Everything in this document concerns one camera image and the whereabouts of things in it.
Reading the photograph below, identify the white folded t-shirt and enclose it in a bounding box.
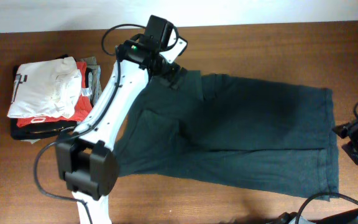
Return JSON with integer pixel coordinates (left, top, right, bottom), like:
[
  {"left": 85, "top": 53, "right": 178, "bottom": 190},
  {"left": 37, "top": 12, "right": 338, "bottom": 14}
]
[{"left": 7, "top": 56, "right": 83, "bottom": 119}]

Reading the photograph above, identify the olive grey folded garment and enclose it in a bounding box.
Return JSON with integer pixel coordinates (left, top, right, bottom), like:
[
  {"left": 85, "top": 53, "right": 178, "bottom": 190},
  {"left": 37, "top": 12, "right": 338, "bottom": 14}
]
[{"left": 21, "top": 56, "right": 104, "bottom": 144}]

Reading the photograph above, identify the black folded garment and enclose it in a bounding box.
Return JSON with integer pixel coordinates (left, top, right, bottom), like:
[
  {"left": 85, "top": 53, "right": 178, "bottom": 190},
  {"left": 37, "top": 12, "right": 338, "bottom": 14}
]
[{"left": 10, "top": 54, "right": 94, "bottom": 141}]

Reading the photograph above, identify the red folded t-shirt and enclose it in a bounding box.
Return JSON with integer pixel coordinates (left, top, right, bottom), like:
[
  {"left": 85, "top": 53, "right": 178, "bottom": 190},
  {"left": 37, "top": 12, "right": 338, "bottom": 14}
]
[{"left": 16, "top": 61, "right": 93, "bottom": 128}]

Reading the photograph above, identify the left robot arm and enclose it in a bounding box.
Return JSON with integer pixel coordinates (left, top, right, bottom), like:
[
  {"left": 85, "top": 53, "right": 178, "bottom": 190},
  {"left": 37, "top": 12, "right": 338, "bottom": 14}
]
[{"left": 55, "top": 37, "right": 188, "bottom": 223}]

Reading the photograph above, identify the dark green t-shirt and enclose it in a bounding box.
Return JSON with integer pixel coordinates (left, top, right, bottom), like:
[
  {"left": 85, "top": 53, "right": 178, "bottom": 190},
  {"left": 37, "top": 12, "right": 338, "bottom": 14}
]
[{"left": 114, "top": 71, "right": 339, "bottom": 200}]

